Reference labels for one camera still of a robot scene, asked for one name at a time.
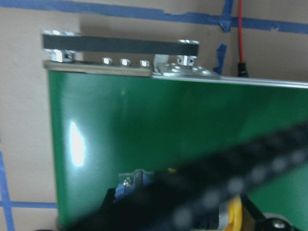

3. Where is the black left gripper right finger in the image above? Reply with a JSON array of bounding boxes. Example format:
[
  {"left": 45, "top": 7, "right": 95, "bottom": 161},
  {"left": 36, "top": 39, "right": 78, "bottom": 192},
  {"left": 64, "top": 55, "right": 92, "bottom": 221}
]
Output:
[{"left": 240, "top": 194, "right": 300, "bottom": 231}]

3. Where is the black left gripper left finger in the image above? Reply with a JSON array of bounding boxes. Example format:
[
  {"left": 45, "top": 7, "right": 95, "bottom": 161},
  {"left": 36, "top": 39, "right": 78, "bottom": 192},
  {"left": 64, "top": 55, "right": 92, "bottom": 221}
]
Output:
[{"left": 68, "top": 122, "right": 308, "bottom": 231}]

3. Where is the green conveyor belt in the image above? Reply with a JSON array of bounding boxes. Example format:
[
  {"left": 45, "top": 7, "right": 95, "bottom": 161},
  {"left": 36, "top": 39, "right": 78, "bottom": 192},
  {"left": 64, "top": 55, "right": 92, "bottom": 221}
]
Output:
[{"left": 41, "top": 30, "right": 308, "bottom": 231}]

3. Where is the red black wire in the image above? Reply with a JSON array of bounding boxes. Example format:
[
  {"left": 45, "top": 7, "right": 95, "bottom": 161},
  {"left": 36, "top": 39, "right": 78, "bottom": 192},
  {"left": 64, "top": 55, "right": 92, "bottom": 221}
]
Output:
[{"left": 237, "top": 0, "right": 245, "bottom": 64}]

